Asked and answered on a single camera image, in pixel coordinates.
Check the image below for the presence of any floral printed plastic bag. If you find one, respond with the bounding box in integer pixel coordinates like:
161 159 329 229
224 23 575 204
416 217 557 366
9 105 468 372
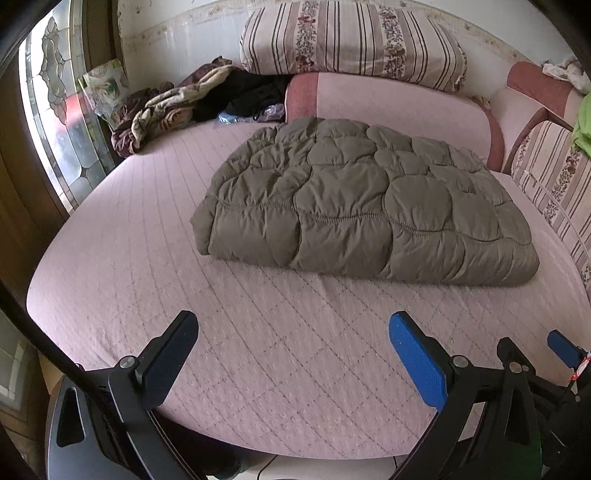
76 58 133 131

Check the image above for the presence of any round bed with pink cover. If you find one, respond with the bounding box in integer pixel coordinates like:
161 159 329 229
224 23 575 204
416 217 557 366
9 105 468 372
25 108 591 461

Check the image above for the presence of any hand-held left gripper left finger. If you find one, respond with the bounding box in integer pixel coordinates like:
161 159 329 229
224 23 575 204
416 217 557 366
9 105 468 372
45 310 199 480

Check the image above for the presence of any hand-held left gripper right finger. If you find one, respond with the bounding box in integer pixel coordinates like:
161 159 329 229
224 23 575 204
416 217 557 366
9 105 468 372
389 311 541 480

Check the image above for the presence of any striped padded headboard section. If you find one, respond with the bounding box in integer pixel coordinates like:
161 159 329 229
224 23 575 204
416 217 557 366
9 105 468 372
502 61 591 289

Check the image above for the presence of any brown and beige blanket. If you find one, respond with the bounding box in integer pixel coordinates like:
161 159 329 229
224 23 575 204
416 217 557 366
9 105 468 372
111 56 245 158

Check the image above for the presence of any thick black cable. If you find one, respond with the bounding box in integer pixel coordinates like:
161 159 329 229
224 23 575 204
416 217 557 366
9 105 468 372
0 279 125 430

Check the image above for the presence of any stained glass window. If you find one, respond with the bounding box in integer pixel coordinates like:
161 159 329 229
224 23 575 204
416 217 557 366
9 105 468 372
17 0 118 217

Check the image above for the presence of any striped floral pillow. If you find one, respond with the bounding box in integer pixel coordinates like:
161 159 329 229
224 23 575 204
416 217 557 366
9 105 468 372
239 0 468 94

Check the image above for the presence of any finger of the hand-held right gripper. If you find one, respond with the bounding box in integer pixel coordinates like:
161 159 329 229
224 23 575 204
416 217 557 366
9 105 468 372
531 330 588 404

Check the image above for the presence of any olive quilted puffer jacket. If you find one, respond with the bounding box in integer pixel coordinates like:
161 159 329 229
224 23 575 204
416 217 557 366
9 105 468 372
191 117 541 288

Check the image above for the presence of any white patterned cloth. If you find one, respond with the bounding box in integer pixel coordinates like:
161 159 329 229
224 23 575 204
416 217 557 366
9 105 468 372
541 54 591 93

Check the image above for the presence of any pink padded headboard bolster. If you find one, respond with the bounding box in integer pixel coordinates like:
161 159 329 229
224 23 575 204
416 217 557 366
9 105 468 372
284 71 505 172

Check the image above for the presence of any green cloth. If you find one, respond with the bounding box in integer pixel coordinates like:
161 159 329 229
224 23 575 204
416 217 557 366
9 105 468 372
571 91 591 155

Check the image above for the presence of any black clothes pile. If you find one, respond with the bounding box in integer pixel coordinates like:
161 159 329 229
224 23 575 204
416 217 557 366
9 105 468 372
193 69 295 124

